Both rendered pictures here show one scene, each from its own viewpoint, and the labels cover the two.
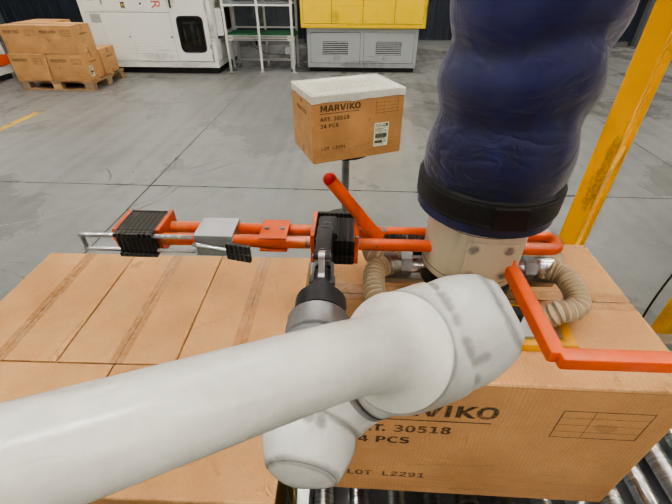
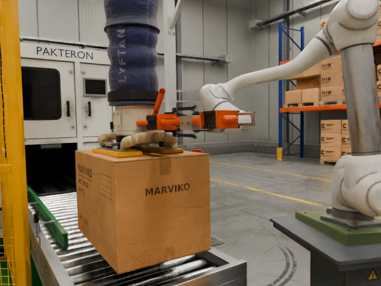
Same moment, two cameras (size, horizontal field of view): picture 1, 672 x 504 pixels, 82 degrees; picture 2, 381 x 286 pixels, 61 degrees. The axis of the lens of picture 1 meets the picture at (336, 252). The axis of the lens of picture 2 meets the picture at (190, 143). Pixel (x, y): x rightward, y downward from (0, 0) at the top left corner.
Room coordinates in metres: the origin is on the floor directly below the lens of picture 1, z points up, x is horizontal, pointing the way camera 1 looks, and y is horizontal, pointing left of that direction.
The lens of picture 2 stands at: (1.19, 1.05, 1.20)
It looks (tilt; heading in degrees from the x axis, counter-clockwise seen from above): 4 degrees down; 235
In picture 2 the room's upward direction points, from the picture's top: 1 degrees counter-clockwise
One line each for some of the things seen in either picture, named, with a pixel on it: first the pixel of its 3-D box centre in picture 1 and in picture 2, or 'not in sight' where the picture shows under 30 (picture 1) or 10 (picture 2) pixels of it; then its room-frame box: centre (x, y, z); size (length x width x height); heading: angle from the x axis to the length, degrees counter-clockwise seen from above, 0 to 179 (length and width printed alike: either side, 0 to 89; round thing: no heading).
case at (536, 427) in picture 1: (458, 361); (136, 195); (0.56, -0.28, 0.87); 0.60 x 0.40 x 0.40; 87
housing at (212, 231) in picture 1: (219, 236); (193, 122); (0.59, 0.22, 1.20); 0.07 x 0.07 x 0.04; 88
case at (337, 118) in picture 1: (346, 116); not in sight; (2.53, -0.07, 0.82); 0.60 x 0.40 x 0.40; 111
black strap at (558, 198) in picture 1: (488, 184); (135, 97); (0.57, -0.25, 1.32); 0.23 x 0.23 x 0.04
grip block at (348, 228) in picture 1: (335, 237); (161, 122); (0.58, 0.00, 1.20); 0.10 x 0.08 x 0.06; 178
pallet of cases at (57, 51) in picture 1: (66, 53); not in sight; (7.03, 4.44, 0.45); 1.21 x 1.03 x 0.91; 87
